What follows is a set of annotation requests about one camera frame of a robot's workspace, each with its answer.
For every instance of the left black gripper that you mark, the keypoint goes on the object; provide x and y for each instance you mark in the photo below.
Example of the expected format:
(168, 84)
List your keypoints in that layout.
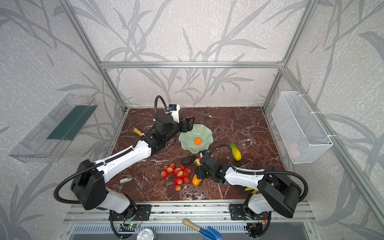
(183, 125)

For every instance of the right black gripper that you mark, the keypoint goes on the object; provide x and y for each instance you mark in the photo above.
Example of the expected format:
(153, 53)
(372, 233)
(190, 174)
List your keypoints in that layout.
(199, 172)

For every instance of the red green fake apple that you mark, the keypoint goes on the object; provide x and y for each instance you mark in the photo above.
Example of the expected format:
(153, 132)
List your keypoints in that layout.
(197, 162)

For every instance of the yellow orange fake mango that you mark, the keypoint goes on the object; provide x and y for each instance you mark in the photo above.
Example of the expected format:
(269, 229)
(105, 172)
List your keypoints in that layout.
(196, 181)

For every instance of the small orange fake fruit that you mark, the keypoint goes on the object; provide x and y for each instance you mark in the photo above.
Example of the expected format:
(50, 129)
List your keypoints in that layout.
(197, 141)

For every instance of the dark fake avocado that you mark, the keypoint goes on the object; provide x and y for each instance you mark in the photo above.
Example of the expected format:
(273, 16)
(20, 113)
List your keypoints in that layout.
(187, 161)

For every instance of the red fake cherry bunch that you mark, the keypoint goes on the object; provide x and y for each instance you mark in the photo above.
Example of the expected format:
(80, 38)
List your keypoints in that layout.
(180, 175)

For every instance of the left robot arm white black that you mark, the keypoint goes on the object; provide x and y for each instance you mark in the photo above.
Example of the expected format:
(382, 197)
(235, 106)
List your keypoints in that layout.
(88, 185)

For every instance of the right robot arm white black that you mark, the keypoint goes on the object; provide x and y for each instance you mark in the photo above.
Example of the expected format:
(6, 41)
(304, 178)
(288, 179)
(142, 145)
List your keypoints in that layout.
(278, 191)

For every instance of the light green scalloped fruit bowl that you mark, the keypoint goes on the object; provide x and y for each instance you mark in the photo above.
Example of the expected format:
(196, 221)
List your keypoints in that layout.
(199, 131)

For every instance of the yellow green fake squash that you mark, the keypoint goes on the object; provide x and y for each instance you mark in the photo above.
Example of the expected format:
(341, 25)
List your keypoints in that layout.
(236, 152)

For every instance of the yellow black work glove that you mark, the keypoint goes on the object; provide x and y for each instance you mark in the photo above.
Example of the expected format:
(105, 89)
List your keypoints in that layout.
(246, 190)

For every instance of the small white green clip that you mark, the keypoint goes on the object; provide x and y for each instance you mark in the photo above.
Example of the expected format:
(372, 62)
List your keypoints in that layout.
(126, 178)

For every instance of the pink item in basket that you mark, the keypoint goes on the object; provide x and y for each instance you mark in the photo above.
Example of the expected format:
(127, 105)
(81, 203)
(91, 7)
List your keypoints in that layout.
(293, 150)

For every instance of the silver metal can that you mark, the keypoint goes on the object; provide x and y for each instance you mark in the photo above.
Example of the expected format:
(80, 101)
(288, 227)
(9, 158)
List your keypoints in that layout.
(147, 234)

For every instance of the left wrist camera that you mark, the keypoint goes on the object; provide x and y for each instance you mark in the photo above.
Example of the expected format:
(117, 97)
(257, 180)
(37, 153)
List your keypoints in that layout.
(174, 112)

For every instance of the green toy spatula yellow handle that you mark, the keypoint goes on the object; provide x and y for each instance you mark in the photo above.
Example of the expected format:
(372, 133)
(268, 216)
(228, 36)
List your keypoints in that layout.
(138, 132)

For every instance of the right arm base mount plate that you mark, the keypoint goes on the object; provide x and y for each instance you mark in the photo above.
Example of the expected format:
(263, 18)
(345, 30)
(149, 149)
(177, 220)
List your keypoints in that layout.
(238, 212)

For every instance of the blue trowel wooden handle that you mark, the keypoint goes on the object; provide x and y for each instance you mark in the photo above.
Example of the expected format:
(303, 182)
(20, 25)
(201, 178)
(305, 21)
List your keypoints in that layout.
(209, 233)

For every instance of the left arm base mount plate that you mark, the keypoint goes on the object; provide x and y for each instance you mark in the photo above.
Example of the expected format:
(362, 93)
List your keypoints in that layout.
(138, 212)

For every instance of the white wire mesh basket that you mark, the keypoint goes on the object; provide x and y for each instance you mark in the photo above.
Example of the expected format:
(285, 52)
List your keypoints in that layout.
(298, 123)

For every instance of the clear plastic wall tray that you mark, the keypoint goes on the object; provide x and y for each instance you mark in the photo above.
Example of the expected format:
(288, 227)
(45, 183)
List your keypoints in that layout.
(47, 142)

